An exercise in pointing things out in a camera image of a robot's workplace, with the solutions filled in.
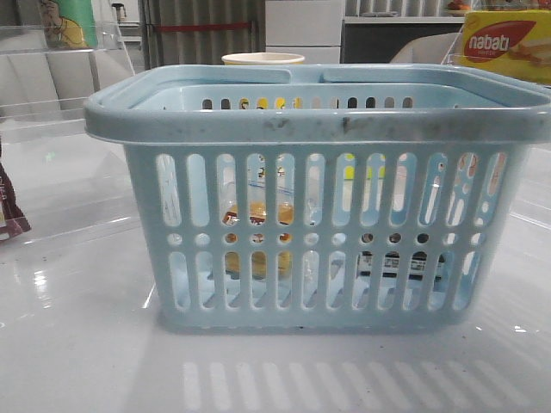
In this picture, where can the green cartoon bottle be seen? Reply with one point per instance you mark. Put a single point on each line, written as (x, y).
(68, 24)

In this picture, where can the grey armchair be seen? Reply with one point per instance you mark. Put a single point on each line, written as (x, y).
(433, 49)

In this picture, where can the fruit plate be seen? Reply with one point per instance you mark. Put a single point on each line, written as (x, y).
(458, 5)

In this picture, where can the white refrigerator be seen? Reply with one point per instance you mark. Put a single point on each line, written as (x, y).
(312, 29)

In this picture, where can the clear acrylic left shelf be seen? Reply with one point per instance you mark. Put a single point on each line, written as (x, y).
(67, 184)

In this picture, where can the light blue plastic basket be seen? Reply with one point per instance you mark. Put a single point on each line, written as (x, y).
(362, 196)

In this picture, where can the yellow nabati wafer box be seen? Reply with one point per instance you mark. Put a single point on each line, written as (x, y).
(503, 43)

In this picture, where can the yellow popcorn cup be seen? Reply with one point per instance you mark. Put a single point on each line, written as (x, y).
(262, 58)

